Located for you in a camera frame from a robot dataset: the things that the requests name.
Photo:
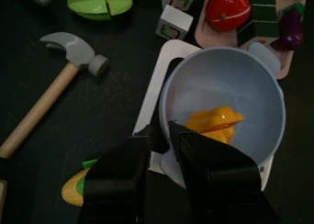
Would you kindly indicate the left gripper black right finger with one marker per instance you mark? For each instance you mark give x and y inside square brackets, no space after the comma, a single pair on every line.
[221,178]

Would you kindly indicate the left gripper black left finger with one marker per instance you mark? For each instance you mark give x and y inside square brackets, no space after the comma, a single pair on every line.
[117,178]

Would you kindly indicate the yellow toy squash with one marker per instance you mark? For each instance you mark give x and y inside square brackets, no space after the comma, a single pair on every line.
[215,120]

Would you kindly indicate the yellow toy corn green husk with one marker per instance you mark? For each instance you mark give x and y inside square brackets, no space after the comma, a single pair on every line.
[74,189]

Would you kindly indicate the white toy induction stove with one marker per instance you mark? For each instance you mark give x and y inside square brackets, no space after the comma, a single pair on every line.
[153,90]

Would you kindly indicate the wooden toy hammer grey head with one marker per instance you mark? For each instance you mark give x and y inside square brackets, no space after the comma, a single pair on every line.
[49,99]

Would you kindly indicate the light blue toy pot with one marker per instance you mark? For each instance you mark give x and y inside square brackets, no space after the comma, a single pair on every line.
[229,80]

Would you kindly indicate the light wooden cutting board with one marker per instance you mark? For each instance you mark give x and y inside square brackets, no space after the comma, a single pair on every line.
[213,39]

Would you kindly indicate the purple toy eggplant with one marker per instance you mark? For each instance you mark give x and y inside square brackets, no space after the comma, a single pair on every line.
[292,28]

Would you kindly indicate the dark green striped toy block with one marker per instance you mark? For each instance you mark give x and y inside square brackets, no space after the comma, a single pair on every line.
[261,16]

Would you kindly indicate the red toy tomato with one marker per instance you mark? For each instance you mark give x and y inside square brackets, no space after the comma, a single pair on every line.
[228,8]

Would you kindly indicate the green toy lettuce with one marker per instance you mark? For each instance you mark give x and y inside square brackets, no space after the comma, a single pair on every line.
[98,2]

